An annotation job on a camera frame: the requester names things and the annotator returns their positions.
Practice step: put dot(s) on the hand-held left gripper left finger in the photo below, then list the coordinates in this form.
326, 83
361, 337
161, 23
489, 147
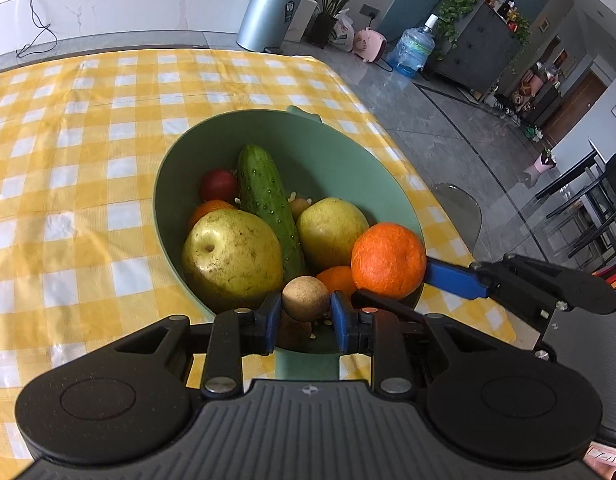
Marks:
270, 322

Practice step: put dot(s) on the green colander bowl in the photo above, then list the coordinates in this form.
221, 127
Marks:
308, 150

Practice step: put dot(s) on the pink flower pot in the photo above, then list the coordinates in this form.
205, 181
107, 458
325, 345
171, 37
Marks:
543, 161

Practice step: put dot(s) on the yellow checkered tablecloth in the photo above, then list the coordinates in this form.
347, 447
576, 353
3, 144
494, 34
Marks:
88, 110

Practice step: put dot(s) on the orange mandarin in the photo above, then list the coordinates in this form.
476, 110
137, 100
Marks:
210, 208
387, 260
338, 280

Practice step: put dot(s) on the clear plastic chair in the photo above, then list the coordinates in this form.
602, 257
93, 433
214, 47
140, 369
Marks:
457, 215

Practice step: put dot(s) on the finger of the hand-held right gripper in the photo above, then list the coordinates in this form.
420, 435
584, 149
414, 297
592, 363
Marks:
452, 276
392, 305

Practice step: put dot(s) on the pink pig heater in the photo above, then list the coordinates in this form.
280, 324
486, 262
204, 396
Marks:
370, 45

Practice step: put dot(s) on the dark grey cabinet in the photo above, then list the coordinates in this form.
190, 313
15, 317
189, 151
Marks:
480, 50

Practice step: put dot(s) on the black dining table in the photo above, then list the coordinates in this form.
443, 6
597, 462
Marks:
577, 177

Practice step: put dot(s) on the green cucumber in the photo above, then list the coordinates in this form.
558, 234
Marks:
263, 190

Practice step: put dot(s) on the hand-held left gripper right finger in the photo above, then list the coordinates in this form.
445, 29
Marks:
340, 322

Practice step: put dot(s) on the long-leaf potted plant black pot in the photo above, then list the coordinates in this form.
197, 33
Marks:
322, 30

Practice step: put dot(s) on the wall socket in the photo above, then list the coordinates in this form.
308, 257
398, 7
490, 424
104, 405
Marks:
370, 10

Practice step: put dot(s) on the small brown kiwi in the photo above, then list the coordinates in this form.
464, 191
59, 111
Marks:
299, 207
305, 297

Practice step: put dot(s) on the white plastic bag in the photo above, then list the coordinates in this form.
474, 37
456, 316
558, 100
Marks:
344, 32

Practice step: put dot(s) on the yellow-green pear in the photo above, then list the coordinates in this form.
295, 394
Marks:
233, 260
333, 232

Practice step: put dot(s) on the blue water bottle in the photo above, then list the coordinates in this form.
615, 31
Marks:
415, 50

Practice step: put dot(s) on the white marble television cabinet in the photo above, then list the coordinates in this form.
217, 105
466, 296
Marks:
123, 10

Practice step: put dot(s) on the black dining chair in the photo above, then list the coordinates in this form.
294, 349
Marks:
607, 200

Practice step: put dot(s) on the grey pedal trash can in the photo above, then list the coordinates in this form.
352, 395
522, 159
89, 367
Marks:
270, 15

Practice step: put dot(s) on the red tomato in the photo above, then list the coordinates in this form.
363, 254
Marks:
217, 186

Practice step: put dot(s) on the white box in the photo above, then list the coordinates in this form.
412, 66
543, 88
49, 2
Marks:
305, 22

